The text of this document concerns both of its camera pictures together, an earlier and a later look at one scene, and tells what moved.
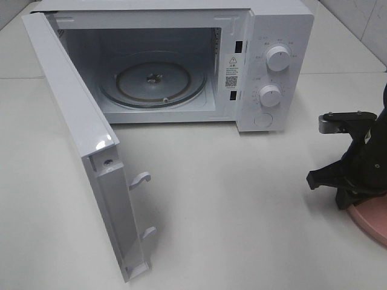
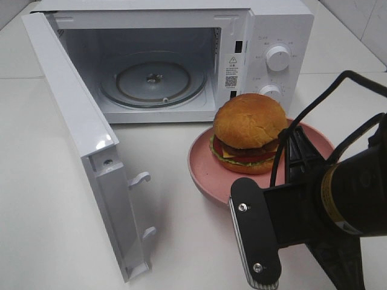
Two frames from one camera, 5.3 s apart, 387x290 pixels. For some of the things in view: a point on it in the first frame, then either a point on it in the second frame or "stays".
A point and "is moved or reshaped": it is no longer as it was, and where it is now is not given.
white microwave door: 97,142 stays
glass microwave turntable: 153,79 stays
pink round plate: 372,214 is moved or reshaped
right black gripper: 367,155 to 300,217
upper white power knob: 277,58 stays
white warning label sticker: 231,72 stays
